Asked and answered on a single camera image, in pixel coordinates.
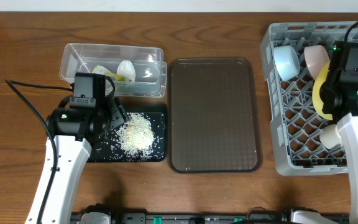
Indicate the grey dishwasher rack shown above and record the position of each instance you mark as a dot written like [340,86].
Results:
[295,126]

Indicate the white tissue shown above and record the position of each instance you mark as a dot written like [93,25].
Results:
[127,71]

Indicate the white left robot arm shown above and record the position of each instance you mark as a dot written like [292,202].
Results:
[72,129]

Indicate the light blue bowl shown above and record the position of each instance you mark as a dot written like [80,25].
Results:
[286,62]

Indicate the green yellow snack wrapper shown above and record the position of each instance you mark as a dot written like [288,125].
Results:
[101,70]

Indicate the brown serving tray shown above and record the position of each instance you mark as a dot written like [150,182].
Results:
[214,122]

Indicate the black waste tray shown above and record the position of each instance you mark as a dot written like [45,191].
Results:
[154,146]

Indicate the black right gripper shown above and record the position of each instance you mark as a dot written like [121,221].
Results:
[328,83]

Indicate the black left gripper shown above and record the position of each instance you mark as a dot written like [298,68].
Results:
[112,115]

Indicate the clear plastic waste bin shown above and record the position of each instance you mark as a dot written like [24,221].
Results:
[151,70]

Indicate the white bowl with rice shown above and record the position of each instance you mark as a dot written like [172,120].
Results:
[316,57]

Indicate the white green cup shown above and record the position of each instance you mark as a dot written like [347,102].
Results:
[330,137]

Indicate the yellow plate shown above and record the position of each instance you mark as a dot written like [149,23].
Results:
[316,99]

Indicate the rice pile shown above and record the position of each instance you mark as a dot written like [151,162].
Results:
[135,135]

